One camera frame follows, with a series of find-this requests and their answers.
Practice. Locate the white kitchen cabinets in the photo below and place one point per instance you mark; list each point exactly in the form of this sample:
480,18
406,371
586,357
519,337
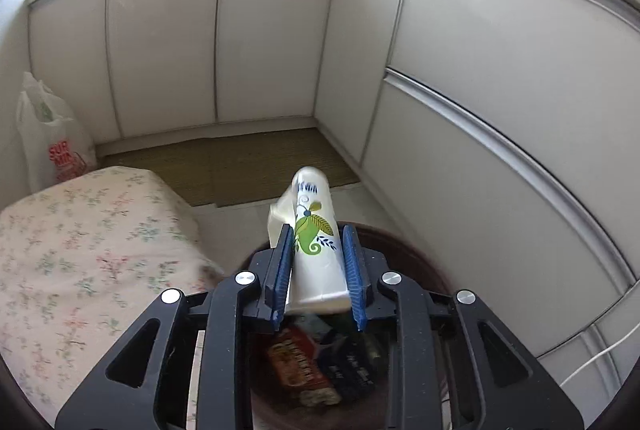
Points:
450,85

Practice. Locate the olive woven floor mat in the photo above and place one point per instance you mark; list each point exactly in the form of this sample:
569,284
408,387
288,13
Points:
225,165

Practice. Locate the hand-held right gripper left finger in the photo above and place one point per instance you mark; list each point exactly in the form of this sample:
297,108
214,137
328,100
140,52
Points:
281,280

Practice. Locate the pale yellow wrapper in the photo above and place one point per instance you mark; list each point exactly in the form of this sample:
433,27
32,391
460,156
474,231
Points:
317,397

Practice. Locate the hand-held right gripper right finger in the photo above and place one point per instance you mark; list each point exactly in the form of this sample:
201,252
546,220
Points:
354,280

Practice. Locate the red snack packet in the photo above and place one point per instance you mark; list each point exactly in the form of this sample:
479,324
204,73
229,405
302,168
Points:
295,360

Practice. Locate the floral cloth covered table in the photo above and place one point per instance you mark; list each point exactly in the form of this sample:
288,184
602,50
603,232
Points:
90,250

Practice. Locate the white plastic bag red print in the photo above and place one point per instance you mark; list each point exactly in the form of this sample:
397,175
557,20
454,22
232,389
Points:
50,145

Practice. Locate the white carton with leaf print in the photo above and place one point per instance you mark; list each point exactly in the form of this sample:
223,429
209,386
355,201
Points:
312,230

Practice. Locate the dark brown round bin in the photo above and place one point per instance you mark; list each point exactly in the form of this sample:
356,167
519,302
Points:
420,260

